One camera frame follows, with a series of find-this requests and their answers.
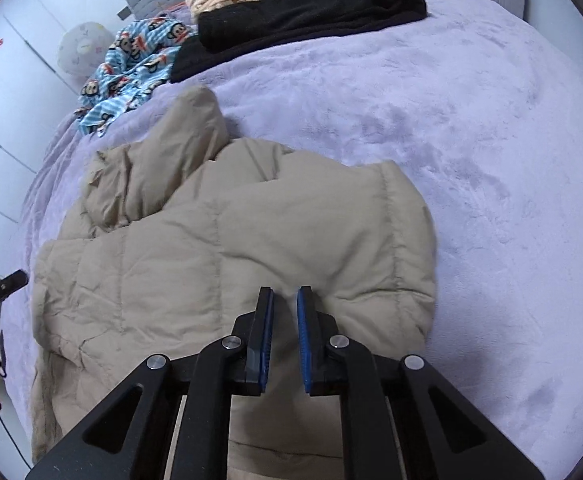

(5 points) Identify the beige puffer jacket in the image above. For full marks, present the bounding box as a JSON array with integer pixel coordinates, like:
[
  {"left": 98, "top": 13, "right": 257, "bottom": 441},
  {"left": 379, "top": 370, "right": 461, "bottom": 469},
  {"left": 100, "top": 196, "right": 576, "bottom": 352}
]
[{"left": 31, "top": 87, "right": 437, "bottom": 479}]

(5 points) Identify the white wardrobe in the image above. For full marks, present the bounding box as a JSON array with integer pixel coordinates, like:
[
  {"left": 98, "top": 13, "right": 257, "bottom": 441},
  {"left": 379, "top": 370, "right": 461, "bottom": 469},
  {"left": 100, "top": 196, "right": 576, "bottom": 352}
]
[{"left": 0, "top": 0, "right": 125, "bottom": 278}]

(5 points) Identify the white covered fan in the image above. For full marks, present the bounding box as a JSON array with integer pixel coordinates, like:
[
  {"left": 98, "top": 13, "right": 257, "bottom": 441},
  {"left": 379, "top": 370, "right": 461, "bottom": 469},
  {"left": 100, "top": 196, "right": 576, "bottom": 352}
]
[{"left": 57, "top": 22, "right": 114, "bottom": 77}]

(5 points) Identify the blue monkey print garment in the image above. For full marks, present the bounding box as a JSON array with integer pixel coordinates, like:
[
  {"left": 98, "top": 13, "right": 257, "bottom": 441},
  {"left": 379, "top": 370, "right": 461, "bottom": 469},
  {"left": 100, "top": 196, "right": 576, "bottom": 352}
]
[{"left": 74, "top": 16, "right": 197, "bottom": 136}]

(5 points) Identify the lavender plush bedspread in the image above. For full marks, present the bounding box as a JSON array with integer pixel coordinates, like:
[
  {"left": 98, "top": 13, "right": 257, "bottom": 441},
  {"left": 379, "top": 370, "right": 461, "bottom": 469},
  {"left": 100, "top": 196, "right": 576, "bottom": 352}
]
[{"left": 0, "top": 0, "right": 583, "bottom": 480}]

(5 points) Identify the black folded garment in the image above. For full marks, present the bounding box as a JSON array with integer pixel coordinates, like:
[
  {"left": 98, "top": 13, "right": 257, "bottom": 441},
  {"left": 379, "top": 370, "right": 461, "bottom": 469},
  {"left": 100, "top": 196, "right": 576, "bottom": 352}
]
[{"left": 170, "top": 0, "right": 428, "bottom": 84}]

